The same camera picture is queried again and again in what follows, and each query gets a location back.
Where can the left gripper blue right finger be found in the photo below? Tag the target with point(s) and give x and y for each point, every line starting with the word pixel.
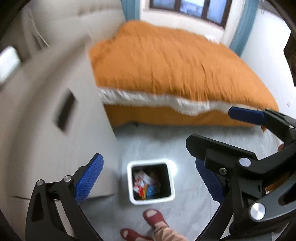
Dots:
pixel 220 220

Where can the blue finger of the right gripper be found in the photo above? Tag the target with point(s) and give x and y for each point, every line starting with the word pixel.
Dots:
pixel 255 117

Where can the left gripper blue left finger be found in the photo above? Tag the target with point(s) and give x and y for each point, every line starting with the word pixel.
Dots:
pixel 43 219

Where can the white square trash bin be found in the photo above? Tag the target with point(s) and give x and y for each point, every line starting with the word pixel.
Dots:
pixel 142 173

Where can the blue wrapper in bin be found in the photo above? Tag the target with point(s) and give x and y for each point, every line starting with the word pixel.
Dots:
pixel 152 191

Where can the white bedside cabinet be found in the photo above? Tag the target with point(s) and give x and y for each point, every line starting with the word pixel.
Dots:
pixel 52 122

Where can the orange bed with white trim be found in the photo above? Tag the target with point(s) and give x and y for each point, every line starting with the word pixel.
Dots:
pixel 171 77

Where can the dark framed window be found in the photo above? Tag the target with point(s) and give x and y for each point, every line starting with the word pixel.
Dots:
pixel 213 11

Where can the beige padded headboard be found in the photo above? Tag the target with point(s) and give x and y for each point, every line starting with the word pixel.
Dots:
pixel 28 27

